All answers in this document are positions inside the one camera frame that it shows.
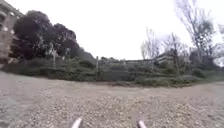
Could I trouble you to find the low green undergrowth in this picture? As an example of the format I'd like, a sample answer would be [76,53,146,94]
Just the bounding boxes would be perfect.
[2,57,224,88]

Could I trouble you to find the brick building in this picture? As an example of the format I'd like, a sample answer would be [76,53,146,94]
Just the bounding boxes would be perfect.
[0,0,25,64]

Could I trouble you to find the long low building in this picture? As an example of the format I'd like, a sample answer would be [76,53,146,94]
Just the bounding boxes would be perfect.
[124,54,178,66]

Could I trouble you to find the robot's own part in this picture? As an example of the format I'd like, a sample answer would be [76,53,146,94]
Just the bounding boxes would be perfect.
[137,120,147,128]
[71,117,83,128]

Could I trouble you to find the large dark tree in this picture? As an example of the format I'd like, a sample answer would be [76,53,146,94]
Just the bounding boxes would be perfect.
[9,10,96,63]

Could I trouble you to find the row of bare trees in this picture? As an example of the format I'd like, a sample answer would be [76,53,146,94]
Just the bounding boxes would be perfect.
[140,0,224,76]

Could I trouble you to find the gravel path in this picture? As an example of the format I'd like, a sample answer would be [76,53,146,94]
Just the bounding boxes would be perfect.
[0,70,224,128]

